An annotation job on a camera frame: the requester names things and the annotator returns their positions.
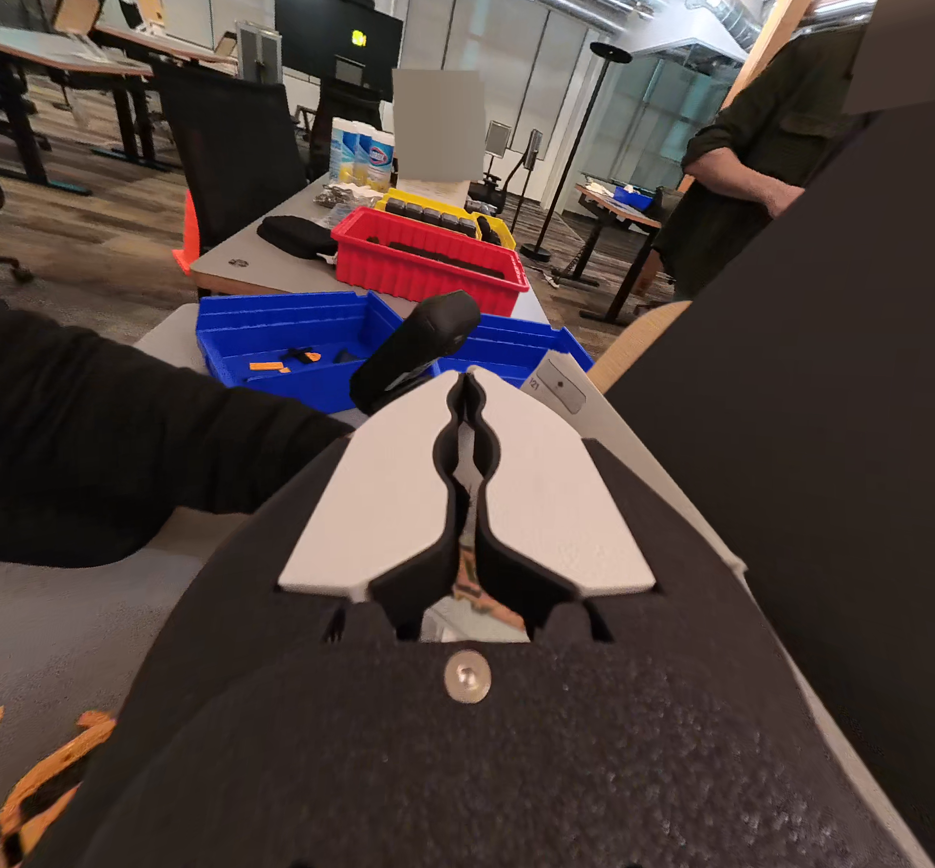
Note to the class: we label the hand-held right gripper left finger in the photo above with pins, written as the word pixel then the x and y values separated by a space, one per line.
pixel 387 503

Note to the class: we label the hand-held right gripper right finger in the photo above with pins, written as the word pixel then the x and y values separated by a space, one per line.
pixel 562 503

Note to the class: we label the lego instruction booklet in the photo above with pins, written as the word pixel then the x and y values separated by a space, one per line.
pixel 621 444

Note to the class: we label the orange lego car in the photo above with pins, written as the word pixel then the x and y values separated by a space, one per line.
pixel 44 780

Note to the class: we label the loose orange black lego parts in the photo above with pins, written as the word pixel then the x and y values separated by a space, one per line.
pixel 285 362

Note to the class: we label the red plastic bin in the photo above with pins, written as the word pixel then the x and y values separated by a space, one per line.
pixel 438 272

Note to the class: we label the yellow plastic bin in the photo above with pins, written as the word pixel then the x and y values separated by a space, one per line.
pixel 438 199

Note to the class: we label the black zip pouch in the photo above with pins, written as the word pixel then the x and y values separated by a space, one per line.
pixel 296 236

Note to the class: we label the clear bag of metal parts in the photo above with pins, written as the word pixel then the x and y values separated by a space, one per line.
pixel 343 196

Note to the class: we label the white wipes canister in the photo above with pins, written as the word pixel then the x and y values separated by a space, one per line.
pixel 378 159
pixel 343 148

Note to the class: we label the wooden desk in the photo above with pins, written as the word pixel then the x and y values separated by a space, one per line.
pixel 621 218
pixel 66 57

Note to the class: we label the black floor lamp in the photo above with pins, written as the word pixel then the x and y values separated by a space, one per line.
pixel 577 152

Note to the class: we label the orange traffic cone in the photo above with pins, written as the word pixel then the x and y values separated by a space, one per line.
pixel 188 239

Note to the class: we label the small blue plastic bin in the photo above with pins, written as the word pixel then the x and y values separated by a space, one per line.
pixel 632 197

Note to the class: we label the large black monitor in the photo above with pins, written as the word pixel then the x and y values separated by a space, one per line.
pixel 329 28

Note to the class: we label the wooden pillar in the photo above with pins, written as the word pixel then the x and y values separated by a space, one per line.
pixel 781 20

